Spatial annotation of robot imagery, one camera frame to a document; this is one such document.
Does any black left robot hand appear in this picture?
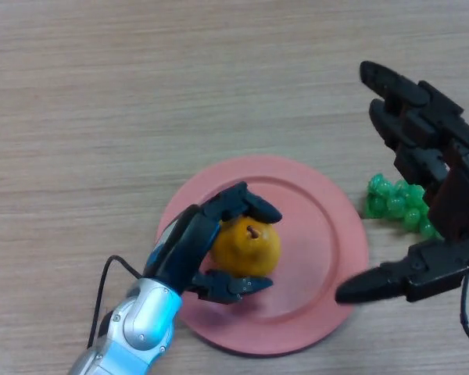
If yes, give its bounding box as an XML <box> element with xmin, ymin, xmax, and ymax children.
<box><xmin>142</xmin><ymin>181</ymin><xmax>283</xmax><ymax>305</ymax></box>

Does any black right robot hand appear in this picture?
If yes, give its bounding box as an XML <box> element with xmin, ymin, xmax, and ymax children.
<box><xmin>335</xmin><ymin>60</ymin><xmax>469</xmax><ymax>305</ymax></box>

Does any yellow pear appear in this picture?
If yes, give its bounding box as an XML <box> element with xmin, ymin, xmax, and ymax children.
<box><xmin>210</xmin><ymin>216</ymin><xmax>281</xmax><ymax>278</ymax></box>

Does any pink round plate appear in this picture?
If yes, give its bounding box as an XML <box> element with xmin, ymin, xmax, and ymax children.
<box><xmin>156</xmin><ymin>155</ymin><xmax>371</xmax><ymax>357</ymax></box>

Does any green grape bunch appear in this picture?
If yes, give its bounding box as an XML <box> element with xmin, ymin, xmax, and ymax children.
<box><xmin>365</xmin><ymin>171</ymin><xmax>445</xmax><ymax>241</ymax></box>

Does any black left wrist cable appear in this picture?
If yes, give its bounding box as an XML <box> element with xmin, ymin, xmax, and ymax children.
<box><xmin>86</xmin><ymin>255</ymin><xmax>141</xmax><ymax>351</ymax></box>

